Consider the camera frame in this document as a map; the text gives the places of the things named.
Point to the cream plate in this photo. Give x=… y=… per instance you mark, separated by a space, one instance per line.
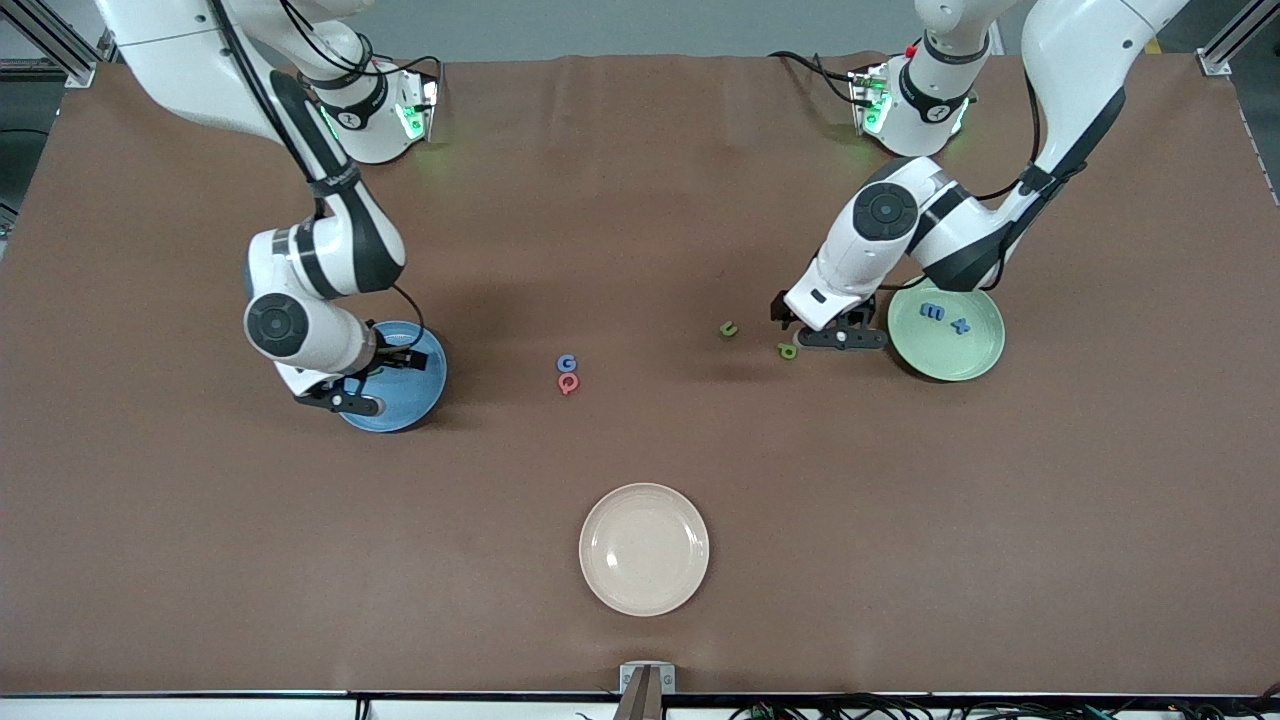
x=644 y=550

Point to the grey metal mount bracket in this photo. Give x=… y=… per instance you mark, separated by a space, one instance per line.
x=647 y=690

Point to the blue foam letter m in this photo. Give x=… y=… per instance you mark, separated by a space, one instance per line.
x=932 y=312

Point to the red foam capital Q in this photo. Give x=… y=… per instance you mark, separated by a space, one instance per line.
x=568 y=383

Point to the blue plate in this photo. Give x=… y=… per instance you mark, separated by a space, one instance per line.
x=415 y=400

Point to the green plate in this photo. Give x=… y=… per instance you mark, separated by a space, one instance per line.
x=950 y=355

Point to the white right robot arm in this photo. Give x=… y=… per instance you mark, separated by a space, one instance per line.
x=277 y=325

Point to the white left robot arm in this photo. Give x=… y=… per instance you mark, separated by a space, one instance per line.
x=885 y=210

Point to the brown table mat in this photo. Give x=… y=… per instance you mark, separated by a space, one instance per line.
x=640 y=450

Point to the grey base connector bracket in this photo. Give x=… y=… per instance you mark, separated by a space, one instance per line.
x=868 y=92
x=428 y=100

